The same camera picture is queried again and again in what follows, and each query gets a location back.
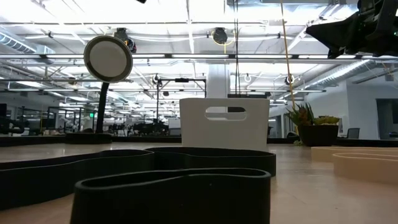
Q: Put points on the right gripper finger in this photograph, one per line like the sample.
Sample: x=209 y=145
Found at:
x=339 y=31
x=342 y=49

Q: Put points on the black rubber band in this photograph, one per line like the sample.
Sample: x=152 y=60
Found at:
x=171 y=202
x=62 y=180
x=217 y=161

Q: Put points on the grey office chair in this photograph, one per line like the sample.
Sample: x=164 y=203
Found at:
x=353 y=133

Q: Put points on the potted green succulent plant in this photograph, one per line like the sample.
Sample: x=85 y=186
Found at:
x=317 y=135

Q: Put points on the black robot station frame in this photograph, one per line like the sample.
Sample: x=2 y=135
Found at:
x=182 y=80

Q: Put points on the black aluminium table frame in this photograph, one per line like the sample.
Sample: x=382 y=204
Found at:
x=140 y=139

